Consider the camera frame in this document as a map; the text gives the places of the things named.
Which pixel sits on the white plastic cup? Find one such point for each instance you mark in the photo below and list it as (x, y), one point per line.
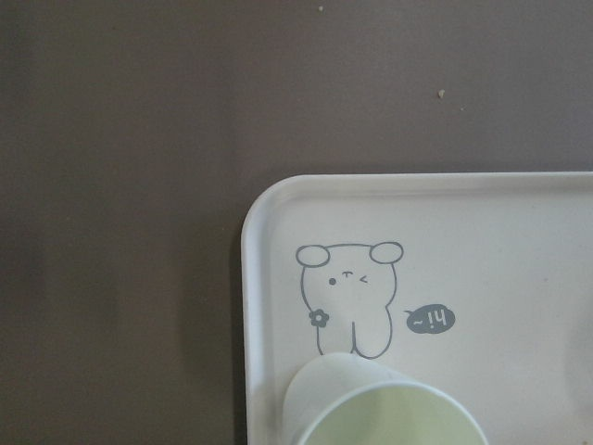
(341, 398)

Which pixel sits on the beige rabbit tray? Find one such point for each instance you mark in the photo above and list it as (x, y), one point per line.
(491, 300)

